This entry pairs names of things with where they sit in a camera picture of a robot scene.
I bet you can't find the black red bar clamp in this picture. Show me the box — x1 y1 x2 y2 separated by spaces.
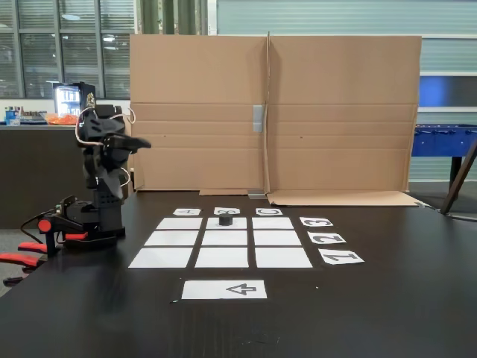
37 214 90 258

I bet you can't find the paper sheet number 3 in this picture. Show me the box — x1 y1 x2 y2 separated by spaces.
300 216 334 227

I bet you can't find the black lit mini fridge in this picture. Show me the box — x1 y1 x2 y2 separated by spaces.
53 81 98 124

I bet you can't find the blue foosball table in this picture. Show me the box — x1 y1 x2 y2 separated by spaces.
411 123 477 191

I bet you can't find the blue white container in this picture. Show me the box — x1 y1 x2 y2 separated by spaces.
4 106 23 126

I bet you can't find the paper sheet number 1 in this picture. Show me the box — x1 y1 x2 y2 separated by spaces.
318 249 365 266

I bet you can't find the paper sheet number 2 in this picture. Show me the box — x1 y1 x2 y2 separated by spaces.
307 231 347 245

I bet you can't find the brown cardboard panel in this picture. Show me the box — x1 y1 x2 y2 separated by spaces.
129 34 270 197
266 31 428 207

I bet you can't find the dark brown counter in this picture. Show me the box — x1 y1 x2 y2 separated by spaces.
0 124 130 230

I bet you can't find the orange bag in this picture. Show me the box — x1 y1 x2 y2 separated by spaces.
46 113 81 126

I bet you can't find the red handled spring clamp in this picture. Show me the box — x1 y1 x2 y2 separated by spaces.
0 241 48 288

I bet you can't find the white red servo cable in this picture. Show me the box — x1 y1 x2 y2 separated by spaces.
75 107 136 188

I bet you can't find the white arrow paper sheet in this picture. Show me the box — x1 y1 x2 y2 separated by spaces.
181 280 268 301

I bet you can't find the dark wooden stand leg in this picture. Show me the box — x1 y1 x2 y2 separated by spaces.
439 139 477 216

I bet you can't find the black power cable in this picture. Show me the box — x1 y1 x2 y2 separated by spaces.
20 211 51 245

